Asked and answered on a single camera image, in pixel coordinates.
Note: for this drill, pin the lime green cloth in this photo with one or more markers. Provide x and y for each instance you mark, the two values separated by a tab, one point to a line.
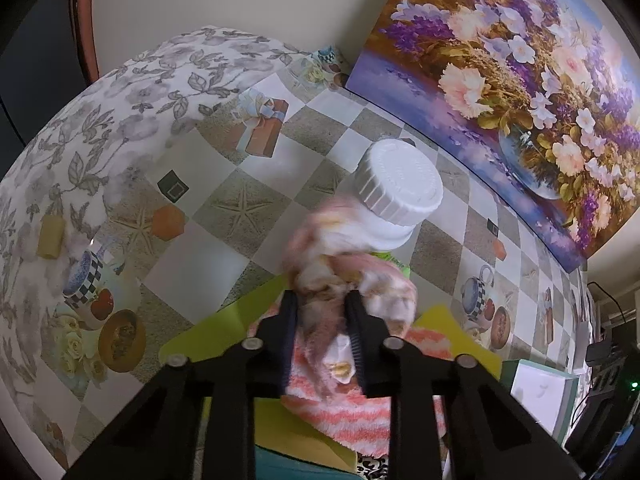
225	325

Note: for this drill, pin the orange white striped towel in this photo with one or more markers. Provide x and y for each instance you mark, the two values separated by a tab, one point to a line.
350	425

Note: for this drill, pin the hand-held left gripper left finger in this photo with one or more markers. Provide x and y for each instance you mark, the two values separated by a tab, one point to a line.
289	340

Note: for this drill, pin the red-brown wooden frame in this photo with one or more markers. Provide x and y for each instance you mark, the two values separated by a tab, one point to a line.
87	20

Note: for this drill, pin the pink white fuzzy cloth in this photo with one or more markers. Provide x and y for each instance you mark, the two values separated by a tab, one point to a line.
320	240

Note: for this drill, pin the checkered printed tablecloth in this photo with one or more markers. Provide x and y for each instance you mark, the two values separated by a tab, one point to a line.
280	160

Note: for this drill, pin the white box with green rim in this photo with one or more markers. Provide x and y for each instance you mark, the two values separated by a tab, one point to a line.
540	395

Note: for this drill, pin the floral painting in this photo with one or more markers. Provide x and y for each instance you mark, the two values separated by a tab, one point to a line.
500	85

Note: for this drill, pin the leopard print cloth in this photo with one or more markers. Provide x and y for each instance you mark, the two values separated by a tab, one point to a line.
372	470

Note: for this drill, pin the teal blue cloth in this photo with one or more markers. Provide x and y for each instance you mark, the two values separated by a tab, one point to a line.
300	467

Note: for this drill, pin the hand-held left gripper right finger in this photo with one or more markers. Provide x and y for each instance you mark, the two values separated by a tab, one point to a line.
356	345

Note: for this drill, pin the white plastic bottle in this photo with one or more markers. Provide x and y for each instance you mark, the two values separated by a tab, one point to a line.
400	180

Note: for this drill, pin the dark door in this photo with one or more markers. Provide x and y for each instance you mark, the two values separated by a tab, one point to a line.
35	50

